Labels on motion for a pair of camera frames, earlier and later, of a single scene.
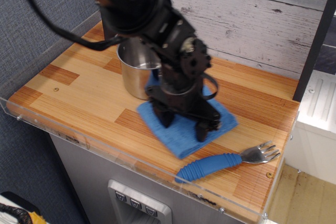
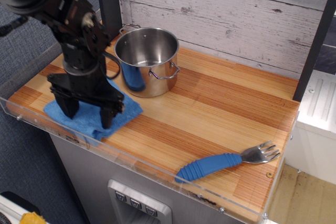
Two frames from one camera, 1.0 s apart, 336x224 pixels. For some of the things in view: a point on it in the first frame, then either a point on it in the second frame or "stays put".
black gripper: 183,95 → 87,81
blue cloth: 181,137 → 88,121
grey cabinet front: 90,170 stays put
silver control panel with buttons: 133,207 stays put
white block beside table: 312,147 stays put
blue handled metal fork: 253,155 stays put
